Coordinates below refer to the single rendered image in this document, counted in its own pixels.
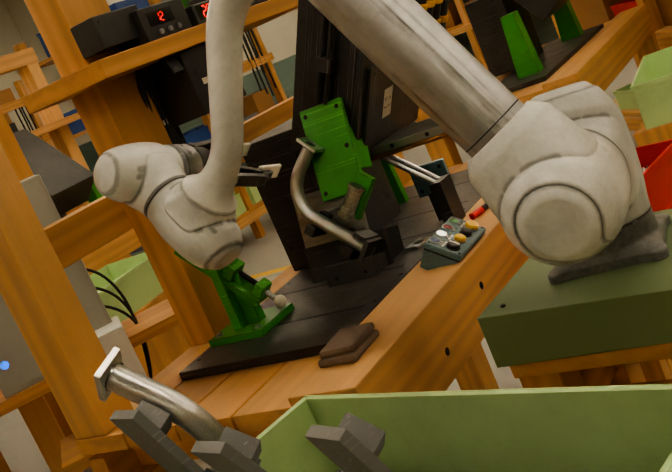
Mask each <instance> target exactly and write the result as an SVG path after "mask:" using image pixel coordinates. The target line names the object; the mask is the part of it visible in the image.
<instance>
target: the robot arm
mask: <svg viewBox="0 0 672 472"><path fill-rule="evenodd" d="M253 1H254V0H210V1H209V6H208V12H207V20H206V62H207V77H208V93H209V108H210V124H211V139H209V140H205V141H201V142H197V143H188V144H173V145H172V144H166V145H162V144H159V143H155V142H137V143H130V144H125V145H121V146H117V147H114V148H111V149H109V150H107V151H105V152H103V153H102V154H101V156H100V157H99V159H98V161H97V162H96V165H95V167H94V172H93V180H94V184H95V187H96V189H97V190H98V192H99V193H100V194H102V195H103V196H105V197H107V198H109V199H111V200H114V201H116V202H120V203H126V204H127V205H128V206H130V207H132V208H134V209H136V210H137V211H139V212H140V213H142V214H143V215H145V216H146V217H147V218H148V219H149V220H150V222H151V223H152V224H153V225H154V227H155V229H156V230H157V232H158V233H159V234H160V235H161V237H162V238H163V239H164V240H165V241H166V242H167V243H168V244H169V245H170V246H171V247H172V248H173V249H174V250H175V251H176V252H177V253H179V254H180V255H181V256H182V257H183V258H185V259H186V260H187V261H189V262H190V263H192V264H193V265H195V266H197V267H199V268H202V269H209V270H219V269H222V268H224V267H226V266H228V265H229V264H231V263H232V262H233V261H234V260H235V259H236V258H237V257H238V256H239V254H240V253H241V248H242V246H243V238H242V233H241V229H240V227H239V226H238V224H237V223H236V220H237V218H236V208H237V205H238V203H237V199H236V197H235V196H234V187H237V186H241V187H264V186H265V184H266V181H267V179H270V178H276V177H277V176H278V174H279V171H280V169H281V166H282V165H281V164H272V165H262V166H259V167H258V168H253V167H247V166H241V163H242V157H243V156H247V154H248V151H249V149H250V146H251V143H250V142H247V143H244V112H243V31H244V25H245V20H246V16H247V13H248V11H249V8H250V6H251V4H252V2H253ZM308 1H309V2H310V3H311V4H312V5H313V6H314V7H315V8H316V9H317V10H319V11H320V12H321V13H322V14H323V15H324V16H325V17H326V18H327V19H328V20H329V21H330V22H331V23H332V24H333V25H334V26H335V27H336V28H337V29H338V30H339V31H340V32H341V33H342V34H344V35H345V36H346V37H347V38H348V39H349V40H350V41H351V42H352V43H353V44H354V45H355V46H356V47H357V48H358V49H359V50H360V51H361V52H362V53H363V54H364V55H365V56H366V57H367V58H369V59H370V60H371V61H372V62H373V63H374V64H375V65H376V66H377V67H378V68H379V69H380V70H381V71H382V72H383V73H384V74H385V75H386V76H387V77H388V78H389V79H390V80H391V81H392V82H394V83H395V84H396V85H397V86H398V87H399V88H400V89H401V90H402V91H403V92H404V93H405V94H406V95H407V96H408V97H409V98H410V99H411V100H412V101H413V102H414V103H415V104H416V105H417V106H419V107H420V108H421V109H422V110H423V111H424V112H425V113H426V114H427V115H428V116H429V117H430V118H431V119H432V120H433V121H434V122H435V123H436V124H437V125H438V126H439V127H440V128H441V129H443V130H444V131H445V132H446V133H447V134H448V135H449V136H450V137H451V138H452V139H453V140H454V141H455V142H456V143H457V144H458V145H459V146H460V147H461V148H462V149H463V150H464V151H465V152H466V153H468V154H469V155H470V156H471V158H470V159H469V160H468V162H467V164H468V175H469V180H470V183H471V184H472V186H473V187H474V188H475V190H476V191H477V192H478V193H479V195H480V196H481V197H482V199H483V200H484V201H485V202H486V204H487V205H488V207H489V208H490V209H491V211H492V212H493V214H494V215H495V216H496V218H497V219H498V221H499V222H500V224H501V225H502V226H503V229H504V232H505V234H506V236H507V237H508V239H509V240H510V241H511V243H512V244H513V245H514V246H515V247H516V248H517V249H519V250H520V251H521V252H522V253H524V254H525V255H527V256H528V257H530V258H532V259H533V260H536V261H538V262H541V263H544V264H548V265H554V267H553V269H552V270H551V271H550V272H549V273H548V279H549V282H550V284H552V285H556V284H561V283H564V282H567V281H570V280H573V279H576V278H580V277H585V276H589V275H593V274H597V273H602V272H606V271H610V270H615V269H619V268H623V267H627V266H632V265H636V264H640V263H646V262H655V261H660V260H663V259H665V258H667V257H669V256H670V252H669V249H668V246H667V245H666V239H667V228H668V226H669V225H670V224H671V223H672V221H671V218H670V215H669V214H667V213H662V214H656V215H655V214H654V212H653V210H652V207H651V205H650V201H649V198H648V194H647V189H646V184H645V180H644V176H643V172H642V168H641V164H640V161H639V158H638V154H637V151H636V148H635V145H634V142H633V139H632V137H631V134H630V131H629V128H628V126H627V123H626V121H625V119H624V116H623V114H622V112H621V110H620V108H619V107H618V106H617V104H616V103H615V102H614V101H613V100H612V98H611V97H610V96H609V95H608V94H607V93H606V92H605V91H603V90H602V89H601V88H600V87H598V86H596V85H593V84H591V83H589V82H587V81H581V82H577V83H573V84H570V85H567V86H563V87H560V88H557V89H554V90H551V91H548V92H546V93H543V94H540V95H537V96H535V97H533V98H532V99H531V100H530V101H526V102H525V103H524V104H523V103H522V102H521V101H520V100H519V99H518V98H517V97H516V96H515V95H514V94H513V93H512V92H511V91H509V90H508V89H507V88H506V87H505V86H504V85H503V84H502V83H501V82H500V81H499V80H498V79H497V78H496V77H495V76H494V75H493V74H492V73H491V72H490V71H489V70H488V69H486V68H485V67H484V66H483V65H482V64H481V63H480V62H479V61H478V60H477V59H476V58H475V57H474V56H473V55H472V54H471V53H470V52H469V51H468V50H467V49H466V48H465V47H463V46H462V45H461V44H460V43H459V42H458V41H457V40H456V39H455V38H454V37H453V36H452V35H451V34H450V33H449V32H448V31H447V30H446V29H445V28H444V27H443V26H442V25H440V24H439V23H438V22H437V21H436V20H435V19H434V18H433V17H432V16H431V15H430V14H429V13H428V12H427V11H426V10H425V9H424V8H423V7H422V6H421V5H420V4H419V3H417V2H416V1H415V0H308Z"/></svg>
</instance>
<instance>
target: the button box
mask: <svg viewBox="0 0 672 472"><path fill-rule="evenodd" d="M450 218H455V219H457V220H458V221H459V222H458V223H453V222H451V221H450V220H449V219H450ZM450 218H449V219H448V220H447V221H446V222H445V223H444V224H443V225H445V224H448V225H451V226H452V227H453V228H452V229H446V228H444V227H443V225H442V226H441V227H440V228H439V229H438V230H437V231H444V232H446V235H445V236H441V235H439V234H437V231H436V232H435V233H434V234H433V235H432V236H431V237H430V238H432V237H436V238H438V239H440V242H433V241H431V240H430V238H429V239H428V240H427V241H426V242H425V245H424V248H423V249H424V250H423V254H422V259H421V264H420V267H421V268H423V269H426V270H430V269H434V268H439V267H443V266H447V265H451V264H456V263H459V262H460V261H461V260H462V259H463V258H464V257H465V256H466V255H467V254H468V252H469V251H470V250H471V249H472V248H473V247H474V246H475V244H476V243H477V242H478V241H479V240H480V239H481V238H482V236H483V235H484V234H485V231H486V228H484V227H481V226H479V228H478V229H477V230H472V234H471V235H470V236H466V235H465V236H466V241H465V242H459V243H460V248H459V249H451V248H449V247H448V246H447V243H448V241H449V240H454V236H455V235H456V234H461V233H460V230H461V228H462V227H465V222H466V221H465V220H462V219H459V218H456V217H453V216H451V217H450Z"/></svg>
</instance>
